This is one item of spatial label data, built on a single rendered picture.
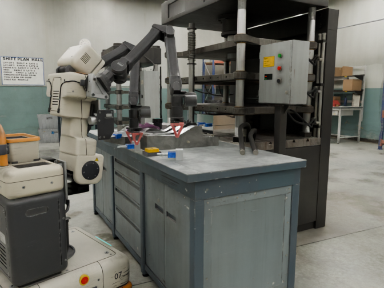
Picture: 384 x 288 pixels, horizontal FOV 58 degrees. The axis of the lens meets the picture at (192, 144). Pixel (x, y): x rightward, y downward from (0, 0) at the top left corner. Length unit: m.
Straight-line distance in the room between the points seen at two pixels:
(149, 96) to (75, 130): 4.63
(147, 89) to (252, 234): 4.98
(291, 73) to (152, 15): 7.88
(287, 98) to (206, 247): 1.13
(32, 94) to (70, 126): 7.28
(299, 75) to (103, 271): 1.64
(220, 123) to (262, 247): 1.35
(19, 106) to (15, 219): 7.61
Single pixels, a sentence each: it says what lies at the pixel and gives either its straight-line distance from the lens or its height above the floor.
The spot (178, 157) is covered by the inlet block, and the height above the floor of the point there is 0.82.
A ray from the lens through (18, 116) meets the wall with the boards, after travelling 9.19.
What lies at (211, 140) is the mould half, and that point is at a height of 0.84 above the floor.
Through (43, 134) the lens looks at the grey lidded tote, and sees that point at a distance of 8.57.
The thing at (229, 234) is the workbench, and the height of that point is 0.48.
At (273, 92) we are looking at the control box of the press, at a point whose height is 1.14.
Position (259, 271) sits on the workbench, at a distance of 1.89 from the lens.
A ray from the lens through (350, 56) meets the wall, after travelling 9.69.
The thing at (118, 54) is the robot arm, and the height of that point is 1.38.
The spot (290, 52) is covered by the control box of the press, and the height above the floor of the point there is 1.39.
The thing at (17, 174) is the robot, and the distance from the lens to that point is 1.61.
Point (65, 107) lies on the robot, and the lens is 1.86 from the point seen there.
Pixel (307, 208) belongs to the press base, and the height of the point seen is 0.20.
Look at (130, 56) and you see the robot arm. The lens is 1.87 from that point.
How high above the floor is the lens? 1.13
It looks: 8 degrees down
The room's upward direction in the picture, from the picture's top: straight up
